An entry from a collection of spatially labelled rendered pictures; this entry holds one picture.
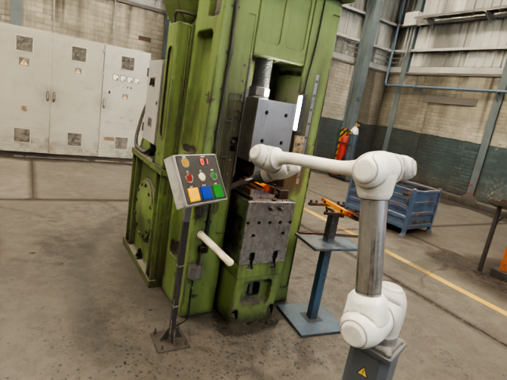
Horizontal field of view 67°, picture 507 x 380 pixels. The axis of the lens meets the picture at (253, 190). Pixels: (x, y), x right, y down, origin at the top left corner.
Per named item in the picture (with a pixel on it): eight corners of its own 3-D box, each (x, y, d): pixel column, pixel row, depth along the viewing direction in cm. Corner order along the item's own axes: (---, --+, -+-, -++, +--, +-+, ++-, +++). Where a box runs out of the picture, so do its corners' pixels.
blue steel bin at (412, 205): (431, 233, 598) (444, 189, 582) (402, 236, 550) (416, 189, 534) (370, 209, 690) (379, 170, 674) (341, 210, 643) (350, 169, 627)
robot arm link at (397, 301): (404, 332, 169) (417, 287, 164) (388, 347, 155) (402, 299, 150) (370, 314, 179) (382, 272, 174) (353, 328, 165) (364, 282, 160)
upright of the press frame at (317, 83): (287, 300, 314) (346, 2, 263) (259, 304, 300) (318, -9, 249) (259, 276, 350) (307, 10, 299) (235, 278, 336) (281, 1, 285)
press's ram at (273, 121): (296, 165, 262) (307, 106, 253) (248, 161, 242) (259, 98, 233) (264, 153, 296) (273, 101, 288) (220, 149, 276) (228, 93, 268)
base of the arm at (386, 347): (407, 339, 173) (410, 329, 172) (389, 360, 156) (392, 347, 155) (370, 320, 184) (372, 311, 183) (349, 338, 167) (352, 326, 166)
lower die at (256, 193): (274, 199, 260) (276, 187, 258) (249, 198, 250) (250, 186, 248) (244, 183, 295) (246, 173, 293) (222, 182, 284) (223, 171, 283)
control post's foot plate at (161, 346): (192, 347, 236) (194, 335, 234) (157, 354, 225) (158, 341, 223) (180, 327, 254) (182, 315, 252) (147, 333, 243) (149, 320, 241)
